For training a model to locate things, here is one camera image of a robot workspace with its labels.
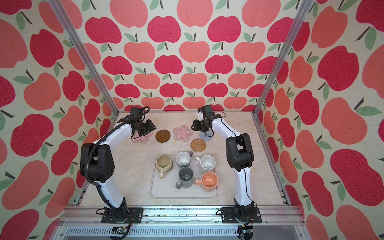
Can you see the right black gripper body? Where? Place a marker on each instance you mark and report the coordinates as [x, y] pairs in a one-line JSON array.
[[198, 125]]

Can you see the beige rectangular tray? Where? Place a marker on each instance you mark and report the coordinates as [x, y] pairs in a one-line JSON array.
[[166, 188]]

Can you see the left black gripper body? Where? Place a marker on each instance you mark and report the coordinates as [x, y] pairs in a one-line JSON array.
[[145, 128]]

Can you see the right aluminium frame post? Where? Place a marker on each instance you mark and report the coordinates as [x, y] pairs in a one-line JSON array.
[[286, 47]]

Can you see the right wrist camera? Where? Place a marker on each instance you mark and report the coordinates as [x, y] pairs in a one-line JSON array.
[[205, 112]]

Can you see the tan rattan round coaster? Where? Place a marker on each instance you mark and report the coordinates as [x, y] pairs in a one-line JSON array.
[[198, 145]]

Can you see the white ceramic mug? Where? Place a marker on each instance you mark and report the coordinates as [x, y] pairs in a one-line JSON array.
[[207, 163]]

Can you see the front aluminium frame rail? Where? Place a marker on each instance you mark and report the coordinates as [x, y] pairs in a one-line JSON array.
[[182, 222]]

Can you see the left aluminium frame post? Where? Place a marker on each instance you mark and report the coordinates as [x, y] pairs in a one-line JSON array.
[[68, 26]]

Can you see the aluminium frame post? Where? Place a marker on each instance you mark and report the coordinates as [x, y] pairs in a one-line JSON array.
[[286, 47], [68, 26]]

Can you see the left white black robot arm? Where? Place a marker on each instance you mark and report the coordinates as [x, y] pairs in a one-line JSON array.
[[97, 164]]

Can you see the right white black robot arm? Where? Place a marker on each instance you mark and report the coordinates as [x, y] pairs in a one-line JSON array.
[[239, 157]]

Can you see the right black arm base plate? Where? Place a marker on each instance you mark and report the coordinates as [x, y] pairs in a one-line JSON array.
[[235, 216]]

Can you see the cream ceramic mug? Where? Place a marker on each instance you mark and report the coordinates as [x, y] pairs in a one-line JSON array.
[[163, 165]]

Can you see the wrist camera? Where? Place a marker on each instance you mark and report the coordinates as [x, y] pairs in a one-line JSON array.
[[205, 112], [135, 112]]

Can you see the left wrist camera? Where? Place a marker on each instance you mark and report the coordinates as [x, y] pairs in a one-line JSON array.
[[135, 112]]

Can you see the brown wooden round coaster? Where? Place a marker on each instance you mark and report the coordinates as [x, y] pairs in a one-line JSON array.
[[163, 136]]

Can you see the lavender ceramic mug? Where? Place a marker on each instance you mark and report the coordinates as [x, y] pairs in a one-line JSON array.
[[183, 159]]

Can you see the pink flower coaster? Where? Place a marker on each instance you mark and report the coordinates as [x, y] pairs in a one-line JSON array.
[[182, 133], [142, 139]]

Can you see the salmon pink ceramic mug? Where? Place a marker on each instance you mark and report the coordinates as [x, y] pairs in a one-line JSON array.
[[208, 181]]

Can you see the dark grey ceramic mug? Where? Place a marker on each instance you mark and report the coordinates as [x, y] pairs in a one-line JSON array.
[[186, 178]]

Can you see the grey woven round coaster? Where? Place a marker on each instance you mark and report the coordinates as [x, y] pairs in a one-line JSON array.
[[206, 136]]

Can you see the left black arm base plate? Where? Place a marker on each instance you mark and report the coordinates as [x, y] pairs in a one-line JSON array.
[[132, 215]]

